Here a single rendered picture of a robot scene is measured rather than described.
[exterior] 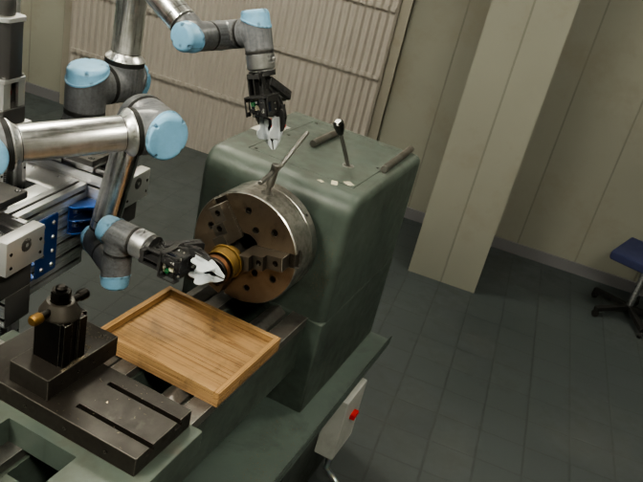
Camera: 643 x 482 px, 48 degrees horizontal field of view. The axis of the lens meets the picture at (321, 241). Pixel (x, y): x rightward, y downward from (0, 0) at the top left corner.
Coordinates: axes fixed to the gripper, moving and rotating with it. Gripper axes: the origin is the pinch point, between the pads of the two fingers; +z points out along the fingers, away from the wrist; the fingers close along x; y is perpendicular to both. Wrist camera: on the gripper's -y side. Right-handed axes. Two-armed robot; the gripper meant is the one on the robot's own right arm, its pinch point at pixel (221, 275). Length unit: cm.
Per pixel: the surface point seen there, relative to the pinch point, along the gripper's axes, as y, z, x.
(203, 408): 21.2, 12.7, -21.2
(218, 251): -3.3, -3.7, 3.9
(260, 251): -12.6, 3.3, 3.3
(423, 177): -337, -36, -75
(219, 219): -11.7, -9.7, 7.8
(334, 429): -58, 24, -76
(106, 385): 39.5, -0.8, -10.7
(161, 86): -305, -239, -68
